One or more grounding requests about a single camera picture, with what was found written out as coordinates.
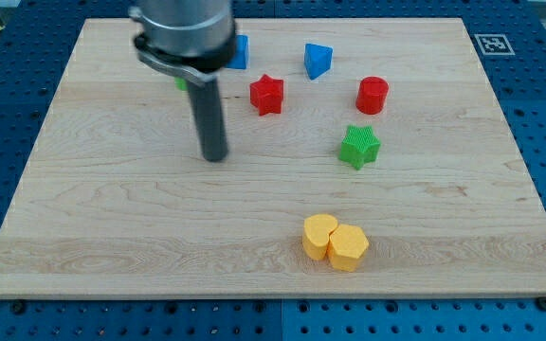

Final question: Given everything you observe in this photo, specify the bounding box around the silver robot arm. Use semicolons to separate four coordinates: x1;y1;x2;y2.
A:
128;0;236;87

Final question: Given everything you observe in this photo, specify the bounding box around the yellow heart block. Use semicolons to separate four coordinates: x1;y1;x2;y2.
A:
302;213;338;260

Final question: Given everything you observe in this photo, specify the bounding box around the wooden board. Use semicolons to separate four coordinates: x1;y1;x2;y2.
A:
0;18;546;300

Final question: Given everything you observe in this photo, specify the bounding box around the red star block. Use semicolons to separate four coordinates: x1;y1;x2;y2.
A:
249;74;284;116

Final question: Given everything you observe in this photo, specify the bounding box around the green star block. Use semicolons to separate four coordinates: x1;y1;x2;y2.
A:
338;125;381;171

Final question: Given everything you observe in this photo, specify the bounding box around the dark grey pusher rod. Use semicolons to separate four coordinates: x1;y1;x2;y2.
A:
187;79;228;162

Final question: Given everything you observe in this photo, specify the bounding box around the yellow hexagon block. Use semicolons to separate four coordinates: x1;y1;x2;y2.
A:
327;224;370;272

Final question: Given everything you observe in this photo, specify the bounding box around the blue cube block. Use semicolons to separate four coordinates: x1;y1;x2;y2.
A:
226;35;249;70

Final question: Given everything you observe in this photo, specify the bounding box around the blue triangle block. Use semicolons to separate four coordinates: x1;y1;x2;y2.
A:
303;44;334;81

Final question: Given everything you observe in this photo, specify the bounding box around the green block behind rod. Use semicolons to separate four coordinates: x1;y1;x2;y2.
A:
174;78;187;91

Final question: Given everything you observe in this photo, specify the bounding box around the red cylinder block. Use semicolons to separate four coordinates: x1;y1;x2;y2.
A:
355;76;390;115

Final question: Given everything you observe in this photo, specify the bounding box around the white fiducial marker tag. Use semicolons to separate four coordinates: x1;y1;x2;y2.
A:
474;33;515;56

